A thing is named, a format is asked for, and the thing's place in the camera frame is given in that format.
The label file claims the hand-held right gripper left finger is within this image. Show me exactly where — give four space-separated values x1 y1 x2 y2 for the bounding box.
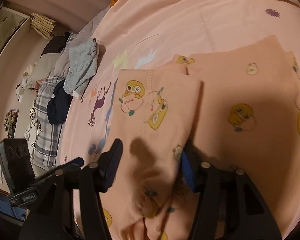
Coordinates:
19 138 123 240

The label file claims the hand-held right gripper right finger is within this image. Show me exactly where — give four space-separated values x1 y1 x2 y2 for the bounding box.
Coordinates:
181 145 282 240

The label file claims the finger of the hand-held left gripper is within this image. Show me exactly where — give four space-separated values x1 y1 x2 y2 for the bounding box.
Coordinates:
62 157 85 172

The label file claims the pink cartoon print long-sleeve shirt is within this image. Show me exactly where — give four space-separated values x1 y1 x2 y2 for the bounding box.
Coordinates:
102 34 300 240

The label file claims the plaid bedding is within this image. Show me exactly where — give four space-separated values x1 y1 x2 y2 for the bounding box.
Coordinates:
30 77 66 169

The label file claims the white printed cloth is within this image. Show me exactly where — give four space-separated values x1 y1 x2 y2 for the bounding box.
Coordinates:
23 119 41 141

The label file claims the dark navy cloth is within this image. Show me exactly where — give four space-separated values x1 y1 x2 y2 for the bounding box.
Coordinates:
46 79 73 125

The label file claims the white and black plush toy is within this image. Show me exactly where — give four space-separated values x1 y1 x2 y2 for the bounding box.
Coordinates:
16 83 28 103

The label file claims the pink and white plush toy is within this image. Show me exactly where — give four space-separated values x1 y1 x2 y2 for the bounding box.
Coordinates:
23 63 37 81

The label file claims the grey pillow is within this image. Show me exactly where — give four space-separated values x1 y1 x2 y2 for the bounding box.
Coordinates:
52 52 73 78

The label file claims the grey garment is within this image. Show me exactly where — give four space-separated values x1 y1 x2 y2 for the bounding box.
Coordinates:
63 38 99 98

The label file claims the beige pillow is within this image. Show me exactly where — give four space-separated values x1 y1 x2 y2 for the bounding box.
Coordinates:
27 53 61 88

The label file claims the black cloth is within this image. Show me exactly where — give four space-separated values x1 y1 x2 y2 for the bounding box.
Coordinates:
43 32 71 56

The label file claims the white shelf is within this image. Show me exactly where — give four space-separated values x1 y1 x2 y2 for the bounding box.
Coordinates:
0 5 31 68

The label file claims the grey bed sheet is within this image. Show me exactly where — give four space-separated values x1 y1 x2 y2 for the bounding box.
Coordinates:
72 5 113 46

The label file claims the pink printed blanket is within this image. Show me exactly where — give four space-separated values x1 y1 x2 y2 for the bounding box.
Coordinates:
57 0 300 240

